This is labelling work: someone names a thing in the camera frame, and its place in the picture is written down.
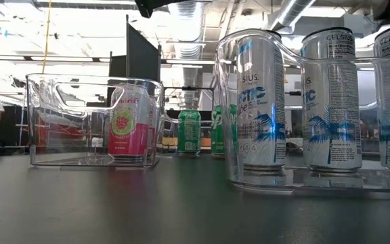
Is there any green Sprite soda can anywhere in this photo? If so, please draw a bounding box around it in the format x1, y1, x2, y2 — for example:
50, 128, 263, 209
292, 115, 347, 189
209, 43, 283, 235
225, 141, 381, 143
177, 108, 202, 156
211, 104, 239, 157

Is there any clear plastic storage bin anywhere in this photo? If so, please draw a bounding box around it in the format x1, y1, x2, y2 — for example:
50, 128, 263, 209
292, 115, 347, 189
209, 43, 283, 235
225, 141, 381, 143
157, 113, 250, 157
25, 73, 165, 169
214, 28, 390, 197

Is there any black standing panel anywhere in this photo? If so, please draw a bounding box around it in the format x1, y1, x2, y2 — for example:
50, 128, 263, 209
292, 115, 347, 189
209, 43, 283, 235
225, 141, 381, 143
108, 14, 163, 106

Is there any red storage shelving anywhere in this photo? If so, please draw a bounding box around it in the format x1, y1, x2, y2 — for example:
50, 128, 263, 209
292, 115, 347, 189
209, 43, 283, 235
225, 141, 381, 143
28, 117, 84, 147

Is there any black metal frame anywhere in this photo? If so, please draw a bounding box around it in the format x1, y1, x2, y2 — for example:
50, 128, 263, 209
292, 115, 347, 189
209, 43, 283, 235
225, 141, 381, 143
162, 85, 215, 113

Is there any silver ventilation duct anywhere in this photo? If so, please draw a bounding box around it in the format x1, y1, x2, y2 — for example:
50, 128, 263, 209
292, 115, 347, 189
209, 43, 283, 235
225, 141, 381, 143
167, 0, 205, 109
262, 0, 318, 35

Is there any yellow cable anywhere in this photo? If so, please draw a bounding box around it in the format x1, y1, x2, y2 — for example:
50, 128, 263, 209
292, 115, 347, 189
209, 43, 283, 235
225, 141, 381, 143
40, 0, 53, 75

